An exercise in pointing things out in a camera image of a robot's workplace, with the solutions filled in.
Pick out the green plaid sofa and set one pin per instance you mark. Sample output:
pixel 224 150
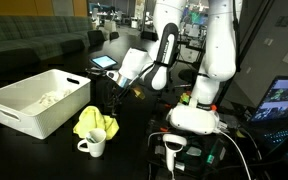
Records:
pixel 26 39

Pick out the white mug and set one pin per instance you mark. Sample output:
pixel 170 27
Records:
pixel 94 149

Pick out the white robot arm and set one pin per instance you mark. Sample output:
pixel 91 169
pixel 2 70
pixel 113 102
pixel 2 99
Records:
pixel 218 64

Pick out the yellow towel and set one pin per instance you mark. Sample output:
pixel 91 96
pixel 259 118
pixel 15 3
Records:
pixel 91 118

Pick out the white VR controller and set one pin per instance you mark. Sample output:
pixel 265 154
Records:
pixel 173 144

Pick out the open laptop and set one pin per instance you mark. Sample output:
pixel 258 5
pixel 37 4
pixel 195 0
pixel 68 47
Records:
pixel 268 123

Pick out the white towel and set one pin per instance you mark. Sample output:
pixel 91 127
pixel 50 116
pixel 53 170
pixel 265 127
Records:
pixel 52 97

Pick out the white plastic basket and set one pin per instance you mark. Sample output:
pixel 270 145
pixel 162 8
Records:
pixel 20 108

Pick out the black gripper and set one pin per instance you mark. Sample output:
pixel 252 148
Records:
pixel 114 98

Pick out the tablet with lit screen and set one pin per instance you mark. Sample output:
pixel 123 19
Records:
pixel 103 62

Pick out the green marker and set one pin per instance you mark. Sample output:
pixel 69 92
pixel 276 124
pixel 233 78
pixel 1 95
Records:
pixel 91 139

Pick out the white VR headset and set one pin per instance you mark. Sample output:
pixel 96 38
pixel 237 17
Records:
pixel 196 120

